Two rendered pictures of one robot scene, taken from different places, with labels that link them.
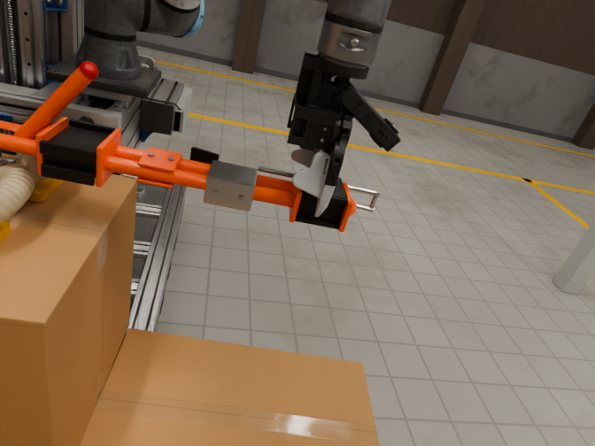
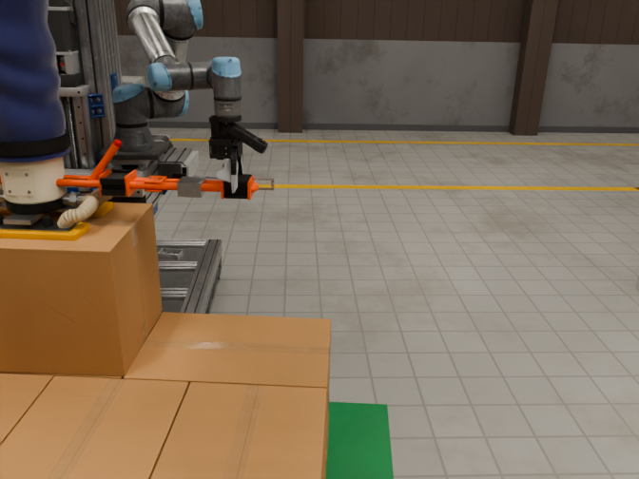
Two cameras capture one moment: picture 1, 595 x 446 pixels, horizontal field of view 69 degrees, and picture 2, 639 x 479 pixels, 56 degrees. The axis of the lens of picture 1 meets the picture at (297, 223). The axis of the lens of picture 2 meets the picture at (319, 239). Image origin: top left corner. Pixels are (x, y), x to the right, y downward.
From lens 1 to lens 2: 1.17 m
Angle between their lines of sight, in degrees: 13
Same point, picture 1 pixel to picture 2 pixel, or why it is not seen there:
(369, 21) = (229, 97)
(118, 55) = (137, 136)
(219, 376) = (222, 330)
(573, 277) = not seen: outside the picture
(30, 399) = (106, 298)
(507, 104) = (626, 105)
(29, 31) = (84, 133)
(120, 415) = (158, 347)
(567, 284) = not seen: outside the picture
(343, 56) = (222, 113)
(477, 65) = (571, 67)
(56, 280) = (112, 240)
